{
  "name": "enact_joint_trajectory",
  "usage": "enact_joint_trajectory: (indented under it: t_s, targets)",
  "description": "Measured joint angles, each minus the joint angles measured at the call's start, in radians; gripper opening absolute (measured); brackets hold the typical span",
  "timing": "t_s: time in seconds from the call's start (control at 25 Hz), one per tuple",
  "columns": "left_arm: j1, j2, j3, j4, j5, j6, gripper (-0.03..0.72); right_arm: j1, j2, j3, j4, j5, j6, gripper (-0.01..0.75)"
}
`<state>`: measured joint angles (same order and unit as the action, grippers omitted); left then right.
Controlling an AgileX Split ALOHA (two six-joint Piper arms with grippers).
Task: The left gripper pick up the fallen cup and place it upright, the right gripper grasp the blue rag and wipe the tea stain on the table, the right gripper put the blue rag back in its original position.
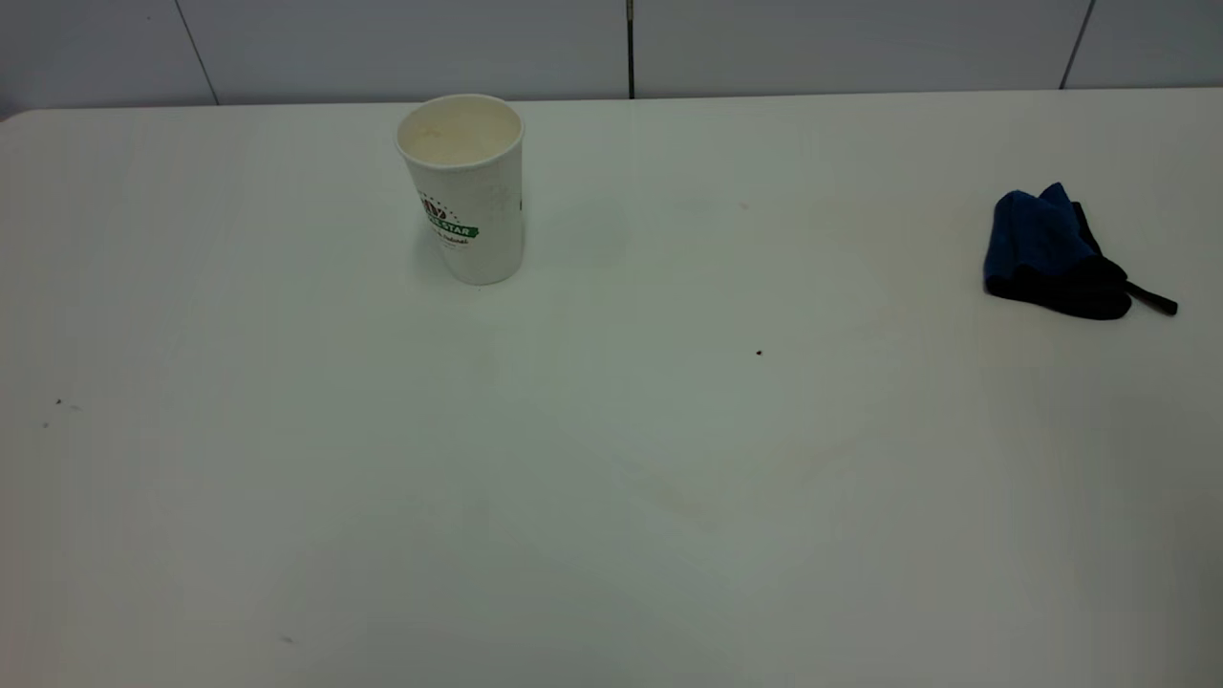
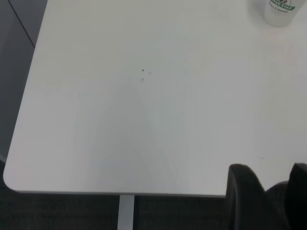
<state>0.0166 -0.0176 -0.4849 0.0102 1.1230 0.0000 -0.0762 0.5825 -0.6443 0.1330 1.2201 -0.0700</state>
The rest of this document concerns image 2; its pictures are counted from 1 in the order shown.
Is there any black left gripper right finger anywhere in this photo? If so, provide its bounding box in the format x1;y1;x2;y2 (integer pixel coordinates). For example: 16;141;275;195
286;162;307;230

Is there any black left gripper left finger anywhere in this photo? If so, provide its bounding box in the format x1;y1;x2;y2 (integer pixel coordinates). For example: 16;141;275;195
225;163;292;230

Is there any white paper cup green logo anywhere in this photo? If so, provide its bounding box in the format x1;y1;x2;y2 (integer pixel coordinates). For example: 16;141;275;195
263;0;304;28

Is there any grey table leg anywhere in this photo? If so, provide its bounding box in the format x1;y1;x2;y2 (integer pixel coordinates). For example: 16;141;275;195
117;195;135;230

